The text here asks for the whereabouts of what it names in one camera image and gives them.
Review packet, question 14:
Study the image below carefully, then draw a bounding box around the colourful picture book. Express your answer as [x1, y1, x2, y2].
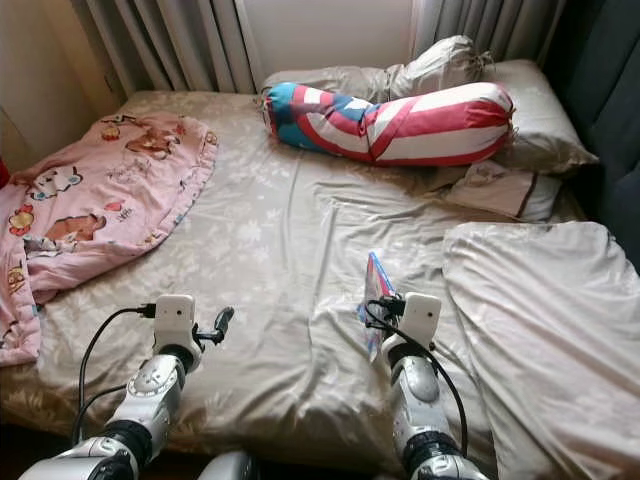
[357, 250, 401, 361]

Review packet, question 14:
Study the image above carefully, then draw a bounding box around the large grey floral pillow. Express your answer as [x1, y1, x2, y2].
[443, 220, 640, 480]

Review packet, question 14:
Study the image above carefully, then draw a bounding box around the pink cartoon bear blanket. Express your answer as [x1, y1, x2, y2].
[0, 112, 219, 366]

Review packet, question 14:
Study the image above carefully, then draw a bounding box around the bed with grey floral sheet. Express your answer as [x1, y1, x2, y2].
[0, 88, 640, 480]

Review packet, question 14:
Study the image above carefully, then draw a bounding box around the silver left robot leg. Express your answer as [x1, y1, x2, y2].
[198, 450, 256, 480]

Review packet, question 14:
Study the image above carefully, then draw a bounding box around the small folded beige pillowcase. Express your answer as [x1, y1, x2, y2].
[440, 160, 561, 223]

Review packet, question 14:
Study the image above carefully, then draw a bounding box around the red white blue striped bolster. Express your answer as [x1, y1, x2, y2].
[260, 80, 516, 166]

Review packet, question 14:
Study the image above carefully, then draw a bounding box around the crumpled grey pillow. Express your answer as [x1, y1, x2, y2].
[385, 35, 493, 99]

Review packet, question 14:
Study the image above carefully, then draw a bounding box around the grey pleated curtain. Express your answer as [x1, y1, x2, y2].
[70, 0, 251, 99]
[410, 0, 566, 63]

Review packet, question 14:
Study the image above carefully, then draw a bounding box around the dark grey tufted upholstered panel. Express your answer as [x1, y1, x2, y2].
[540, 0, 640, 271]

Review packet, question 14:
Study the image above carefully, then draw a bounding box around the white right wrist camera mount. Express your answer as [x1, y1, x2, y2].
[400, 292, 443, 343]

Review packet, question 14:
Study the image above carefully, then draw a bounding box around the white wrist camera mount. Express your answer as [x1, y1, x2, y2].
[400, 292, 443, 343]
[155, 294, 199, 348]

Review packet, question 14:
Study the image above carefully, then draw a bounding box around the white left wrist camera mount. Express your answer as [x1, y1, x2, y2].
[155, 294, 199, 348]

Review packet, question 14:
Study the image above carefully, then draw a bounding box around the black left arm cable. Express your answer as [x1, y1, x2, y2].
[75, 303, 159, 446]

